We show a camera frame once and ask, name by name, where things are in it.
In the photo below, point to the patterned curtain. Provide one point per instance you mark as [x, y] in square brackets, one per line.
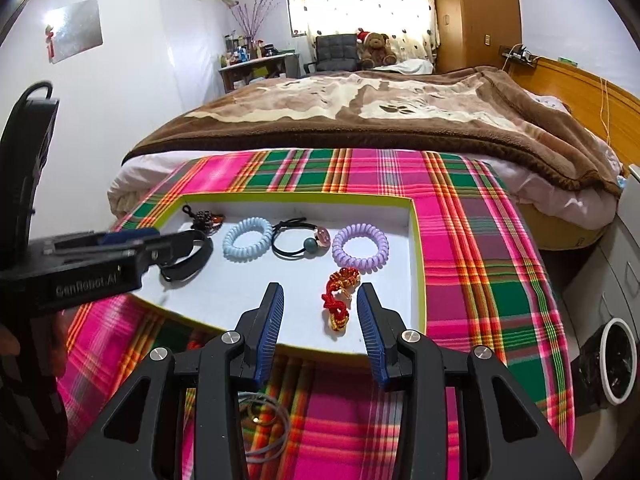
[370, 0]

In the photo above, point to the black wide hair band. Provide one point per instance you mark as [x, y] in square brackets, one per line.
[196, 260]

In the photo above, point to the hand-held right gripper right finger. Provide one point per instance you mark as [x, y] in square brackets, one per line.
[372, 335]

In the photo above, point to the silver wall sheet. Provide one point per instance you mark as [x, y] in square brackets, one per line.
[75, 30]

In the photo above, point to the wooden wardrobe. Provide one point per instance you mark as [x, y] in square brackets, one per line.
[475, 15]

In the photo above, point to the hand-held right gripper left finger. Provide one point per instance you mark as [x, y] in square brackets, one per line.
[267, 335]

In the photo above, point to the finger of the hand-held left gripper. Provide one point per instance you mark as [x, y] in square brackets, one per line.
[160, 255]
[130, 236]

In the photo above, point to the purple flower branches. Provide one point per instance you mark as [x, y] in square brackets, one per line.
[255, 17]

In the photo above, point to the brown fleece blanket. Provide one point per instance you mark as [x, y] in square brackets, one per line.
[450, 120]

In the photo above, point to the dark beaded flower charm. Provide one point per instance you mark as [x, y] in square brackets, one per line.
[202, 220]

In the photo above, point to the pink plaid blanket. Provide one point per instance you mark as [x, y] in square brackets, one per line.
[475, 285]

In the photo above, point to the brown teddy bear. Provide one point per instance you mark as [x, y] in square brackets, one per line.
[377, 50]

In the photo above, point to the wooden headboard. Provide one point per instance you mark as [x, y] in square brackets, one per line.
[580, 95]

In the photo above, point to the clutter of bottles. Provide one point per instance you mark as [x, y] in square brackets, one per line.
[242, 52]

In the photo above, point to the grey elastic hair bands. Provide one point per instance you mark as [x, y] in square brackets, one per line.
[281, 420]

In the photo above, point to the white-rimmed trash bin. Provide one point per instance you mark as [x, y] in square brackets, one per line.
[615, 362]

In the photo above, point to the white pillow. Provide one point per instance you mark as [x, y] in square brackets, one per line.
[412, 66]

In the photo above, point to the white drawer cabinet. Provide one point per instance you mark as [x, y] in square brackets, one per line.
[620, 270]

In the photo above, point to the yellow-green shallow box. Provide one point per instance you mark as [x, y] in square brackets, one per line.
[215, 295]

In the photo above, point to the small desk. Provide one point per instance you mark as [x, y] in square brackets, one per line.
[255, 70]

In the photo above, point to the dark grey armchair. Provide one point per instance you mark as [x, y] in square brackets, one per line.
[332, 52]

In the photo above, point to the person's left hand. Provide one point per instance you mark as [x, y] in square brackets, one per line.
[9, 339]

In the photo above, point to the power strip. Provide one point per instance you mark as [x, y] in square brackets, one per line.
[520, 54]

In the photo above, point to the red hanging ornament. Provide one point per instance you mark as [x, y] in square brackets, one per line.
[50, 42]

